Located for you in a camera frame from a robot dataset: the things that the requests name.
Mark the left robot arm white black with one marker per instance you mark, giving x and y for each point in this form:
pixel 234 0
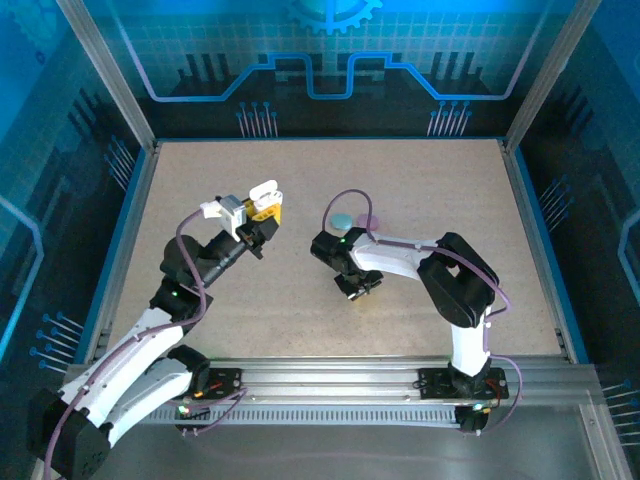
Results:
pixel 130 350

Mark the aluminium frame post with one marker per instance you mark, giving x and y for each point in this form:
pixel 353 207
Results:
pixel 110 75
pixel 550 75

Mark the right controller board with LED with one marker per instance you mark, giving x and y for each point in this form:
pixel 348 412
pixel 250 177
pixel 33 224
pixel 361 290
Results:
pixel 472 417

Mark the white earbud charging case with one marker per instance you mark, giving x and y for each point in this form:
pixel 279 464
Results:
pixel 264 191

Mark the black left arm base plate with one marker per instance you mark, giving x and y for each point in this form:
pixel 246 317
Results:
pixel 225 382

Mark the blue earbud charging case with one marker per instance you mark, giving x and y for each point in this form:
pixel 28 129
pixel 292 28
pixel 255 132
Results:
pixel 342 221

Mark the purple earbud charging case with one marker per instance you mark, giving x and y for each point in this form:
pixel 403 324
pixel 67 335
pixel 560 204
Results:
pixel 376 221

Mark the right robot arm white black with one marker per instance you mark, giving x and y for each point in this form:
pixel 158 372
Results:
pixel 460 280

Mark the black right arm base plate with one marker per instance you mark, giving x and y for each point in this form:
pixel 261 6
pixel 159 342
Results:
pixel 435 382

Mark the grey metal tray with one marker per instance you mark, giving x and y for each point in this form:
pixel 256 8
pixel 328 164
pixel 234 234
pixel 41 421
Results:
pixel 325 455

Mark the controller board with led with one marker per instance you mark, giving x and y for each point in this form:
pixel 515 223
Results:
pixel 472 417
pixel 187 410

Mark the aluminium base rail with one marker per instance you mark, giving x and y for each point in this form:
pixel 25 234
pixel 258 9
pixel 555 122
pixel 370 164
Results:
pixel 325 375

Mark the aluminium table side rail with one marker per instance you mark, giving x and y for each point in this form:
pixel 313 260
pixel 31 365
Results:
pixel 130 235
pixel 525 225

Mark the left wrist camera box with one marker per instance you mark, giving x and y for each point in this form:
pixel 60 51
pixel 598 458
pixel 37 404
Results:
pixel 230 212

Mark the left controller board with LED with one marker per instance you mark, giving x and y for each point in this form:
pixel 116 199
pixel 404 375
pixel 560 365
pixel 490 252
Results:
pixel 187 410

